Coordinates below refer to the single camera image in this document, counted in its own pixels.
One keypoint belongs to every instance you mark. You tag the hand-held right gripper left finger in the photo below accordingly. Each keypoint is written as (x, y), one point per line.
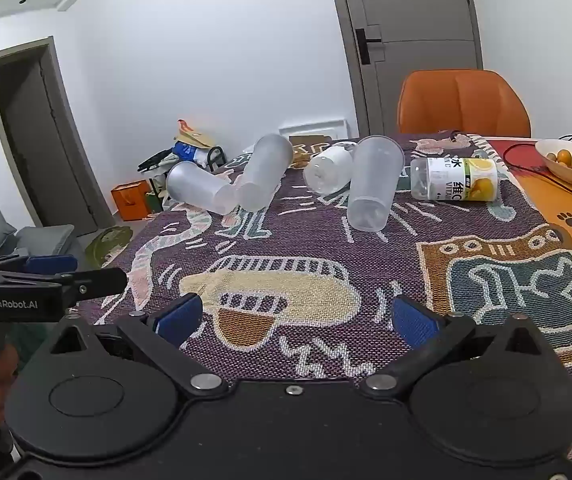
(182, 317)

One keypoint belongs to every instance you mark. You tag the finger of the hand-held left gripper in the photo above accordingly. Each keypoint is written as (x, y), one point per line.
(98, 282)
(52, 263)

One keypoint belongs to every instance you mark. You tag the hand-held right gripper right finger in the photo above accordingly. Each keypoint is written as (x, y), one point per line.
(412, 321)

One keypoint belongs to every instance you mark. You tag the tall frosted plastic cup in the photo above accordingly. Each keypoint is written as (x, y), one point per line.
(373, 185)
(266, 172)
(196, 187)

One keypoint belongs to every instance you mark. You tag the small white plastic cup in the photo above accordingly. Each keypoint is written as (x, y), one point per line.
(328, 169)

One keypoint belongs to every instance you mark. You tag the green leaf shaped mat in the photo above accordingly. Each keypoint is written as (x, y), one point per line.
(108, 245)

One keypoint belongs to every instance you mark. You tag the orange box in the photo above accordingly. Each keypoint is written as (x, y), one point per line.
(130, 201)

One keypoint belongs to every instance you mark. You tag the printed woven blanket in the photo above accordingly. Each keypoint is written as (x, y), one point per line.
(316, 245)

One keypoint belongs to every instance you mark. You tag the clear bottle with yellow label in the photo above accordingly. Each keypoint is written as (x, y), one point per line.
(453, 178)

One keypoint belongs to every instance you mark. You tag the pile of bags and clutter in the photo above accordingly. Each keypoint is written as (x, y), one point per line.
(188, 147)

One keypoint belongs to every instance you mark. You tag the white bowl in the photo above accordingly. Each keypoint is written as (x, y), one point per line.
(563, 172)

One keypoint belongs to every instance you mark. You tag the white flat box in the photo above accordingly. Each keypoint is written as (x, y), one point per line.
(313, 127)

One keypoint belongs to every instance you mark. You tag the orange chair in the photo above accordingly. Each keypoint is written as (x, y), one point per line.
(463, 102)

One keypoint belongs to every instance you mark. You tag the grey door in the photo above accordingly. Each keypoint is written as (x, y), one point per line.
(415, 15)

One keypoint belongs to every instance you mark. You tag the dark open doorway frame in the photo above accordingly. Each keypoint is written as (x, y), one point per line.
(36, 135)

